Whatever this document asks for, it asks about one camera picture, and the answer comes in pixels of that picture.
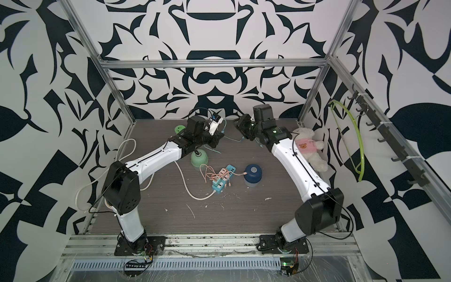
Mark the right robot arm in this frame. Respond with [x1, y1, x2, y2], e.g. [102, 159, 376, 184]
[234, 105, 344, 243]

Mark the green lidded round tin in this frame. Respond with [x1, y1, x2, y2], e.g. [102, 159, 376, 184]
[175, 125, 186, 134]

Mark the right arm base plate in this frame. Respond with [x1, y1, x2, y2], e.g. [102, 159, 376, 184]
[257, 233, 309, 255]

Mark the light green meat grinder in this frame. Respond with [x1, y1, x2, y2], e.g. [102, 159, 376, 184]
[191, 149, 209, 169]

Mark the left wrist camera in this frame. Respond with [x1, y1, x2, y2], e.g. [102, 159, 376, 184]
[206, 114, 224, 136]

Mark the white teddy bear pink shirt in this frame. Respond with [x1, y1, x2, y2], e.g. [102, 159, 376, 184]
[293, 128, 328, 172]

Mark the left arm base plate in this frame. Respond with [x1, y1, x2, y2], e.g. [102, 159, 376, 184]
[114, 235, 167, 257]

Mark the white power cable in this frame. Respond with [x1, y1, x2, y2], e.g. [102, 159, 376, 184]
[73, 138, 217, 212]

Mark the teal power strip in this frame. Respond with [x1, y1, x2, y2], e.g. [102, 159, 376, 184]
[211, 164, 236, 193]

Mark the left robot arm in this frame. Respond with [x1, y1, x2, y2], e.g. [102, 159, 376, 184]
[102, 114, 224, 243]

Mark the black wall hook rail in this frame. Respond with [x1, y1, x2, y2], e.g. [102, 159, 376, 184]
[349, 84, 431, 187]

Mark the pink multi-head charging cable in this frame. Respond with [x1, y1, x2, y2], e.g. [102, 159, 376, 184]
[198, 163, 249, 188]

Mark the pink charger plug cube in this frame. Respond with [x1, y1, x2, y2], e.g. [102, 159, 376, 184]
[217, 168, 229, 179]

